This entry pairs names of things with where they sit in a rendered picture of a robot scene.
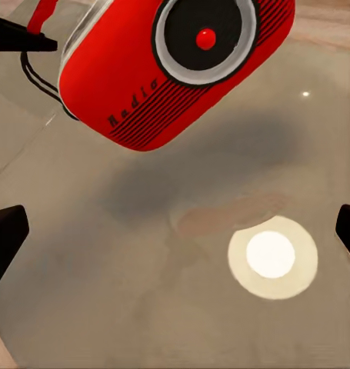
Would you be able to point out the coffee table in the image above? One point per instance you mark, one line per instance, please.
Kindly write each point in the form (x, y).
(216, 251)

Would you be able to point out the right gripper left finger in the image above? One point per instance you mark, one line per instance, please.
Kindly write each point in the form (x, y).
(13, 231)

